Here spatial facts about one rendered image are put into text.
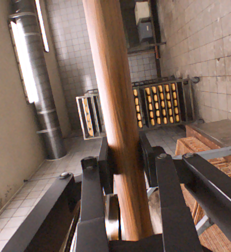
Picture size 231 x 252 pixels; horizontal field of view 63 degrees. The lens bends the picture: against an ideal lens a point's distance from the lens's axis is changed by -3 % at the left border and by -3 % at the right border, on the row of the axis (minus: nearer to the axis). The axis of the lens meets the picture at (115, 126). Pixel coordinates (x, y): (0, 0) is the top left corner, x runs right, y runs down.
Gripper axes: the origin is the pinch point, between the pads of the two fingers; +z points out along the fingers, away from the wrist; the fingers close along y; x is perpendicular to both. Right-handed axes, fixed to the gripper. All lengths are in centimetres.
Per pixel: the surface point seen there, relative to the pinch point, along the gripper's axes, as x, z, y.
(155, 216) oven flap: -102, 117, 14
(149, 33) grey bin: 98, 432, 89
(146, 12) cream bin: 141, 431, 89
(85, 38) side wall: 125, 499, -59
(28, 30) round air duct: 105, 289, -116
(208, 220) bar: -44, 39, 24
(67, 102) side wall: -24, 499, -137
